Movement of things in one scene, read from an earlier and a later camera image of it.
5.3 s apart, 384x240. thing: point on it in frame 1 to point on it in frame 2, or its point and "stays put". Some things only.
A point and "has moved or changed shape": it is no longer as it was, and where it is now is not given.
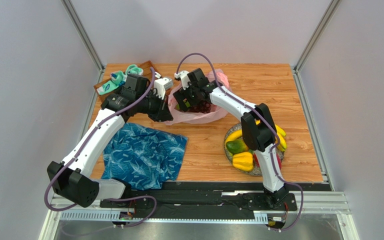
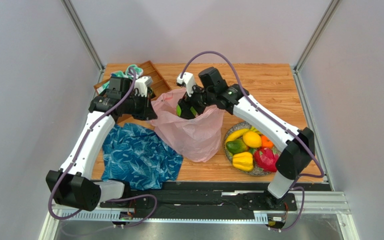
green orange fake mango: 236,146 stays put
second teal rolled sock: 133,69 stays put
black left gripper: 163,114 to 147,112
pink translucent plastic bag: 175,116 has moved or changed shape
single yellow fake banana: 237,134 stays put
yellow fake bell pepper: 243,161 stays put
